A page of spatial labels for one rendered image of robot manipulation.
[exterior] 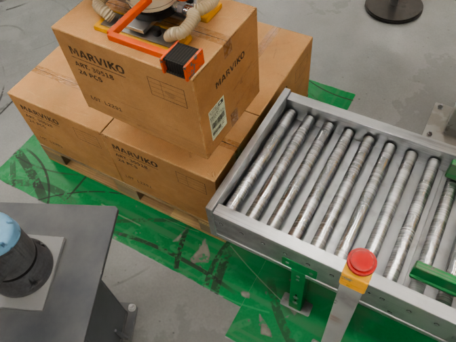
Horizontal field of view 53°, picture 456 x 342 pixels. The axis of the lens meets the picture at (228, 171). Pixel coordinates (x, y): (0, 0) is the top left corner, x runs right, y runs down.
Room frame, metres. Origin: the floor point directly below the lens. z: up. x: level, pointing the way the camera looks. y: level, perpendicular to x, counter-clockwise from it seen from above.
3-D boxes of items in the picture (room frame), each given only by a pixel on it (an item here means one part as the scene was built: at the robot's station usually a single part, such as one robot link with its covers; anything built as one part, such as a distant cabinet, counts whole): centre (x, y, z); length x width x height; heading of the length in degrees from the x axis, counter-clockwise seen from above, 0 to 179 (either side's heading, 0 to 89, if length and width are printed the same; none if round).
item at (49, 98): (1.80, 0.26, 0.34); 1.20 x 1.00 x 0.40; 55
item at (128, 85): (1.37, 0.19, 0.92); 0.60 x 0.40 x 0.40; 53
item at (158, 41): (1.28, 0.22, 1.14); 0.34 x 0.10 x 0.05; 53
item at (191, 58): (0.97, 0.08, 1.25); 0.09 x 0.08 x 0.05; 143
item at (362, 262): (0.43, -0.29, 1.02); 0.07 x 0.07 x 0.04
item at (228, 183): (1.17, -0.11, 0.58); 0.70 x 0.03 x 0.06; 145
